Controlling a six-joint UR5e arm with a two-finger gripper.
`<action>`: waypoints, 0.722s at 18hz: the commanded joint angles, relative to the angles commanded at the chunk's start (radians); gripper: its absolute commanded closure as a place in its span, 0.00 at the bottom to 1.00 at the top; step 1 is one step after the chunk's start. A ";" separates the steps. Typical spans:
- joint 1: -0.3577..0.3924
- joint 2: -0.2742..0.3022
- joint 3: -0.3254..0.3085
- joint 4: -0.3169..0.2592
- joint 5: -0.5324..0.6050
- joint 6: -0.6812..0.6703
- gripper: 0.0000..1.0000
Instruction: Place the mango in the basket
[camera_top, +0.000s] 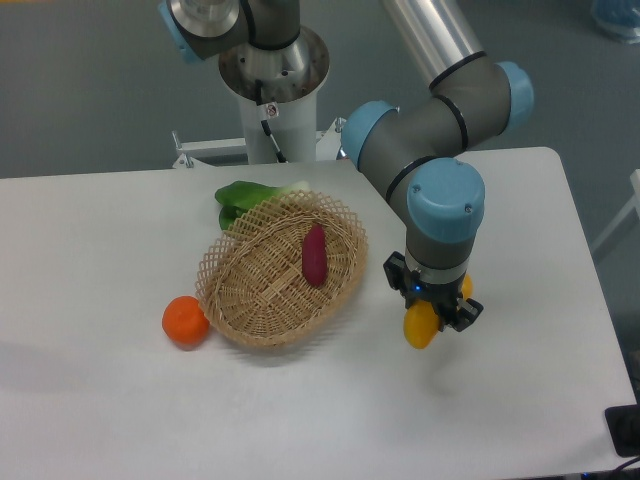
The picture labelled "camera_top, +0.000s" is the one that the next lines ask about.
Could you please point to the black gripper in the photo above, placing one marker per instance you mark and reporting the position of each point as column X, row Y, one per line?
column 456, row 310

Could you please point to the yellow mango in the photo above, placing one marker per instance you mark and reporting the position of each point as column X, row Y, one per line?
column 421, row 324

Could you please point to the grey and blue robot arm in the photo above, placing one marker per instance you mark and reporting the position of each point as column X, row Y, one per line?
column 411, row 158

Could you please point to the woven wicker basket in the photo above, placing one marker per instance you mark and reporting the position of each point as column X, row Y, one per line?
column 250, row 284

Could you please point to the purple sweet potato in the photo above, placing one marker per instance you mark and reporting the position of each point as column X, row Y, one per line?
column 314, row 256

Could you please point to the green bok choy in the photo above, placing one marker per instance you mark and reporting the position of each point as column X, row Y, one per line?
column 239, row 197

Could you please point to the black device at table corner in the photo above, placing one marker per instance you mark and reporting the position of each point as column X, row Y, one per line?
column 623, row 426

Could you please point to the orange tangerine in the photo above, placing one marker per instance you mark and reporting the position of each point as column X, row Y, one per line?
column 184, row 323

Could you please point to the blue object in background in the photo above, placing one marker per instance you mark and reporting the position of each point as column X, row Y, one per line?
column 618, row 19

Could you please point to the white frame at right edge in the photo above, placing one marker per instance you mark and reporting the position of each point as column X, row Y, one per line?
column 621, row 224

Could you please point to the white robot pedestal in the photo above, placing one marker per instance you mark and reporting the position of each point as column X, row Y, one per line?
column 276, row 91

